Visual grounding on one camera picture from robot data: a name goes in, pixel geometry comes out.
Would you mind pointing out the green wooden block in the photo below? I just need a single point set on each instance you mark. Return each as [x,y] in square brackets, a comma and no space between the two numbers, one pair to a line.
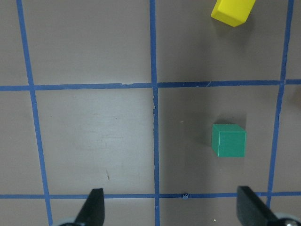
[228,140]

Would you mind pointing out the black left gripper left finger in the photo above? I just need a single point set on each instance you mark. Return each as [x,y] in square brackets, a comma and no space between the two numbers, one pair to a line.
[92,212]

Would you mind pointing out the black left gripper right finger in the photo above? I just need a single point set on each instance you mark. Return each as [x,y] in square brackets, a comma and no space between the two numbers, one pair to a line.
[251,210]

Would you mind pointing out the yellow wooden block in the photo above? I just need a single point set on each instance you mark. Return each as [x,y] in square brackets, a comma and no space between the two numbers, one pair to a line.
[232,12]

